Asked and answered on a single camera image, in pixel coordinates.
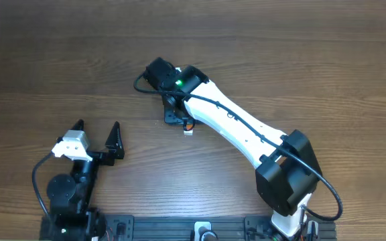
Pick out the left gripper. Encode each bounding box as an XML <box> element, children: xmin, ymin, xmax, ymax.
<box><xmin>70</xmin><ymin>118</ymin><xmax>126</xmax><ymax>167</ymax></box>

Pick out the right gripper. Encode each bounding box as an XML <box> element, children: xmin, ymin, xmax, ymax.
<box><xmin>164</xmin><ymin>94</ymin><xmax>196</xmax><ymax>127</ymax></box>

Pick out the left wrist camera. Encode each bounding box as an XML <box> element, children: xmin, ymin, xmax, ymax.
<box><xmin>51</xmin><ymin>129</ymin><xmax>94</xmax><ymax>163</ymax></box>

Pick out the mounting rail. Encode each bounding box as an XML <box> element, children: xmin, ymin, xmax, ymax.
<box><xmin>40</xmin><ymin>215</ymin><xmax>338</xmax><ymax>241</ymax></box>

